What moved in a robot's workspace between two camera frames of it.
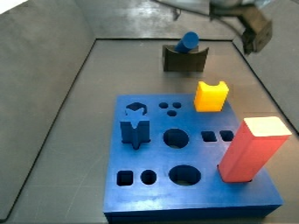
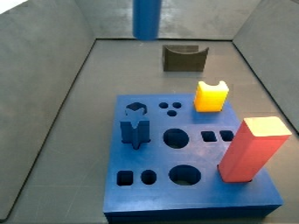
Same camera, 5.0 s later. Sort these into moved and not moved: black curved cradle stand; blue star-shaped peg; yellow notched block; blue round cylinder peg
Moved: blue round cylinder peg
Not moved: black curved cradle stand; yellow notched block; blue star-shaped peg
